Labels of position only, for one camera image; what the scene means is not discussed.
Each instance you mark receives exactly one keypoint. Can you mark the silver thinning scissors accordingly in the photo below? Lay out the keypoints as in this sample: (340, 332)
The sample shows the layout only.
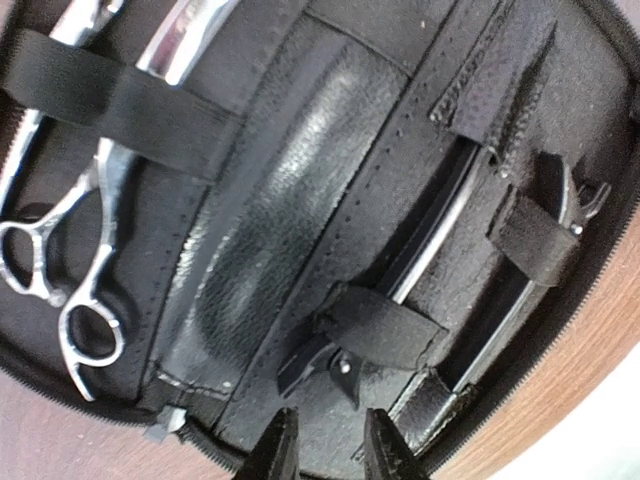
(33, 74)

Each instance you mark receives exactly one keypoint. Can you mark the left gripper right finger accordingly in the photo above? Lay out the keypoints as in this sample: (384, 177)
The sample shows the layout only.
(386, 454)

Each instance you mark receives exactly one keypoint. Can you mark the black hair clip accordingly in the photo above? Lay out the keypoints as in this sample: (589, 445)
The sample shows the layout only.
(358, 325)
(539, 237)

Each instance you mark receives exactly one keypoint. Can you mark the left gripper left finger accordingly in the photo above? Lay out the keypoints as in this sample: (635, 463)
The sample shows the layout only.
(276, 454)

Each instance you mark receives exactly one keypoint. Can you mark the black zippered tool case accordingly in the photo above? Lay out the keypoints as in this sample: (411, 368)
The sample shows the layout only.
(217, 168)

